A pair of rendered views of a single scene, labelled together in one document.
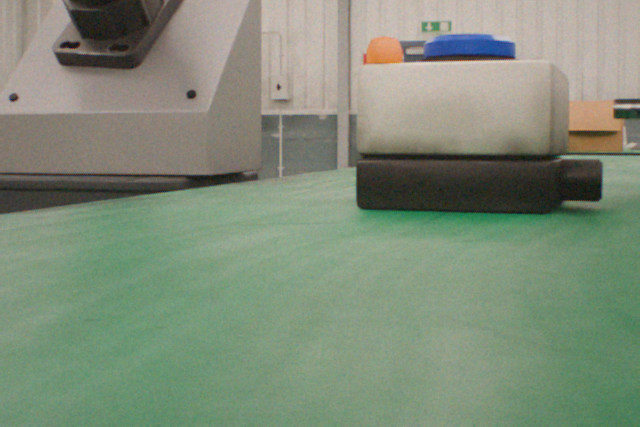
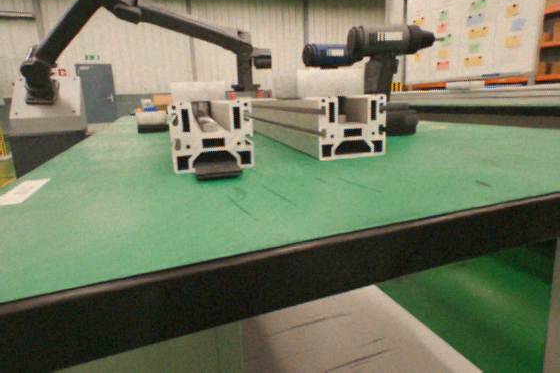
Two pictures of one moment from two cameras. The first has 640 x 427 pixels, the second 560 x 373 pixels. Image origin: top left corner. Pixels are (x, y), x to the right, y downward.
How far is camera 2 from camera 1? 72 cm
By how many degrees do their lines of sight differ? 35
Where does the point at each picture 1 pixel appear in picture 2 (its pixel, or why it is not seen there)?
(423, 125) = (147, 121)
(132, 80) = (54, 108)
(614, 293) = not seen: hidden behind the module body
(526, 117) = (161, 119)
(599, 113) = (167, 99)
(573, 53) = (153, 69)
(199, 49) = (71, 99)
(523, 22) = (131, 56)
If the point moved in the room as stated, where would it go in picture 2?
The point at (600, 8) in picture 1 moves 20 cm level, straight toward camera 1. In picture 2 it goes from (161, 52) to (161, 51)
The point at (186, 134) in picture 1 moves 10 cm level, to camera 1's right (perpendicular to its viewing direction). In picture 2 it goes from (74, 121) to (106, 119)
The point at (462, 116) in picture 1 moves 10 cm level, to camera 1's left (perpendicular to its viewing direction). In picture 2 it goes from (152, 119) to (115, 122)
